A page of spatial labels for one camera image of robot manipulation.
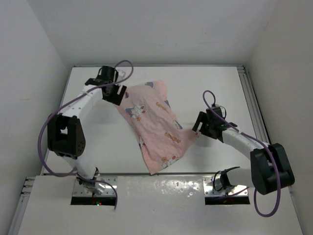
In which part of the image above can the pink cartoon pillowcase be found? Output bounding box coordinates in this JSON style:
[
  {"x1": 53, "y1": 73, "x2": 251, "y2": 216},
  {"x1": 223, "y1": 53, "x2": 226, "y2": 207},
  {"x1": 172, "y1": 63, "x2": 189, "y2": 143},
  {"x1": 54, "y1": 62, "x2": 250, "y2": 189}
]
[{"x1": 117, "y1": 80, "x2": 199, "y2": 175}]

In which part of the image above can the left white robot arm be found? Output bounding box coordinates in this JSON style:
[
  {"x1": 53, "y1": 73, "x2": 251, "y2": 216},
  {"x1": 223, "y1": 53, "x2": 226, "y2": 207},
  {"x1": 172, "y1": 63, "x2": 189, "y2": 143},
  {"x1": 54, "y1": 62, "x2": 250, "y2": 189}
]
[{"x1": 47, "y1": 66, "x2": 126, "y2": 194}]

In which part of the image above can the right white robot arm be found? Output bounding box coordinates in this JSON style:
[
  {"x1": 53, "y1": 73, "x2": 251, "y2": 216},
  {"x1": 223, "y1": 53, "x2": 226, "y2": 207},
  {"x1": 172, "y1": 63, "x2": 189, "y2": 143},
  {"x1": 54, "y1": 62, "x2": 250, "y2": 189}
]
[{"x1": 192, "y1": 106, "x2": 295, "y2": 195}]

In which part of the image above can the white front cover board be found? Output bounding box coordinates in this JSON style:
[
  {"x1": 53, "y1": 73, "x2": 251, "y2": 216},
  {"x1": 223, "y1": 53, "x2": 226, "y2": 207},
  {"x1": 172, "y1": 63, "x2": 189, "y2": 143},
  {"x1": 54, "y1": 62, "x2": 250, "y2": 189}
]
[{"x1": 19, "y1": 176, "x2": 302, "y2": 235}]

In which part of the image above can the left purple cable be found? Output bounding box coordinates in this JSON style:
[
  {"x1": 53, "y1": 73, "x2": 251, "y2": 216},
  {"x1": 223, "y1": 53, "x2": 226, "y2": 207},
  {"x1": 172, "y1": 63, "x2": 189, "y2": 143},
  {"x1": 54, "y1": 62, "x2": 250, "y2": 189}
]
[{"x1": 39, "y1": 60, "x2": 134, "y2": 211}]

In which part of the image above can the purple cable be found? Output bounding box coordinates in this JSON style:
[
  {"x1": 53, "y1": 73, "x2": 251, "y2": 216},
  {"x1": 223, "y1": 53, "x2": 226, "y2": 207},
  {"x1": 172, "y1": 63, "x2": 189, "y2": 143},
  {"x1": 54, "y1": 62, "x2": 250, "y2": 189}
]
[
  {"x1": 202, "y1": 90, "x2": 282, "y2": 217},
  {"x1": 39, "y1": 60, "x2": 134, "y2": 211}
]

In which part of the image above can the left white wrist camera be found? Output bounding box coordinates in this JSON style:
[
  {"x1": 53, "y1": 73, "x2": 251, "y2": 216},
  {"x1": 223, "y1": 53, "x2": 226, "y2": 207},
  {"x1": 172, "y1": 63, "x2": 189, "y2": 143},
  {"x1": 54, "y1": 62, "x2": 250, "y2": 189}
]
[{"x1": 117, "y1": 70, "x2": 126, "y2": 79}]

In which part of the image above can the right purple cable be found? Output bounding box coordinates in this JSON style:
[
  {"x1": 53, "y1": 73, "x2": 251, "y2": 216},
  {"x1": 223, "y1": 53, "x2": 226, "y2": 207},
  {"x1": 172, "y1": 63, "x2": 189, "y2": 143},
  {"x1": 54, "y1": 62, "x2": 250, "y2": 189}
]
[{"x1": 202, "y1": 90, "x2": 282, "y2": 217}]

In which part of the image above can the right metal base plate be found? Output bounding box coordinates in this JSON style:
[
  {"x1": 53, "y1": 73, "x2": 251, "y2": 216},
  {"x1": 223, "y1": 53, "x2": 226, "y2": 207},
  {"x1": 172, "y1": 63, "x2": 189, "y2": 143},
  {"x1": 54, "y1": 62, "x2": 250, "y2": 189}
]
[{"x1": 202, "y1": 176, "x2": 249, "y2": 197}]

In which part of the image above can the metal base plate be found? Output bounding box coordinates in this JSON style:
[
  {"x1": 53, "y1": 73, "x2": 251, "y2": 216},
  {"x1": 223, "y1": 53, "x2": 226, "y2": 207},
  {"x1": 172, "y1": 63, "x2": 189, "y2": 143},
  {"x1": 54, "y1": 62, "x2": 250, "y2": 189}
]
[
  {"x1": 202, "y1": 176, "x2": 249, "y2": 197},
  {"x1": 72, "y1": 176, "x2": 117, "y2": 197}
]

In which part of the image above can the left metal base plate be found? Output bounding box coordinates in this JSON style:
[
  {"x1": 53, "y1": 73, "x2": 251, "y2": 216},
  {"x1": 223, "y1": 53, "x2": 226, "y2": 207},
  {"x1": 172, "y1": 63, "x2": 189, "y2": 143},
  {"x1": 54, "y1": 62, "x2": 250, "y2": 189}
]
[{"x1": 72, "y1": 176, "x2": 117, "y2": 197}]

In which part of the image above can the left aluminium frame rail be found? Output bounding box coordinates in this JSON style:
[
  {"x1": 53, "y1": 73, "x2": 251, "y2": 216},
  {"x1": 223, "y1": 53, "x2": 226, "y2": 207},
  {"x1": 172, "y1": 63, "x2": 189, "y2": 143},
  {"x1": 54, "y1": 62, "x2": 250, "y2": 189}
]
[{"x1": 8, "y1": 177, "x2": 35, "y2": 235}]

